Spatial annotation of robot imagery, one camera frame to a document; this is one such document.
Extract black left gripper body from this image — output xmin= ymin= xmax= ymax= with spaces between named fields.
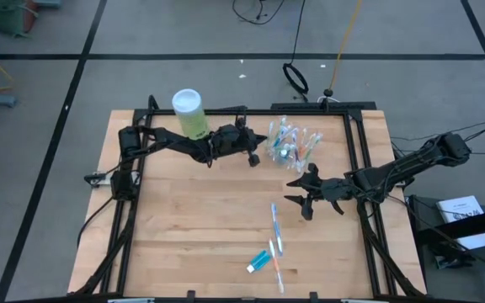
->
xmin=210 ymin=116 xmax=262 ymax=168

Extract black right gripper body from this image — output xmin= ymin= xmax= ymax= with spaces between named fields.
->
xmin=301 ymin=162 xmax=354 ymax=221

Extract blue toothbrush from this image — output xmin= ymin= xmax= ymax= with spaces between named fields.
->
xmin=270 ymin=202 xmax=285 ymax=258
xmin=276 ymin=117 xmax=290 ymax=146

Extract purple toothbrush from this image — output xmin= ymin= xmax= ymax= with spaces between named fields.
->
xmin=289 ymin=127 xmax=301 ymax=153

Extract clear plastic cup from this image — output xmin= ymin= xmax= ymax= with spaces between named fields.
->
xmin=267 ymin=142 xmax=311 ymax=176

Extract green canister with white lid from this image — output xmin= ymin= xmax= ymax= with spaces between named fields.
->
xmin=171 ymin=88 xmax=211 ymax=141

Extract white printed booklet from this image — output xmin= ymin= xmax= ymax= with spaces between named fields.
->
xmin=435 ymin=194 xmax=485 ymax=251

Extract black side shelf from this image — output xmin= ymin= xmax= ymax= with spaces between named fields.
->
xmin=406 ymin=194 xmax=485 ymax=277

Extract green bag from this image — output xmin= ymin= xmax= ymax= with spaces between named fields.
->
xmin=0 ymin=0 xmax=40 ymax=40

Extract coiled black floor cable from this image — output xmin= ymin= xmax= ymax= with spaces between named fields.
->
xmin=281 ymin=0 xmax=310 ymax=104

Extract looped black floor cable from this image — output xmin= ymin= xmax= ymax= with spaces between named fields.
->
xmin=231 ymin=0 xmax=286 ymax=26

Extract long yellow floor cable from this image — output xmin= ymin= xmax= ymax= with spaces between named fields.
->
xmin=328 ymin=0 xmax=364 ymax=92

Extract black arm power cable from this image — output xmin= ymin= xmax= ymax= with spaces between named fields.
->
xmin=76 ymin=195 xmax=115 ymax=250

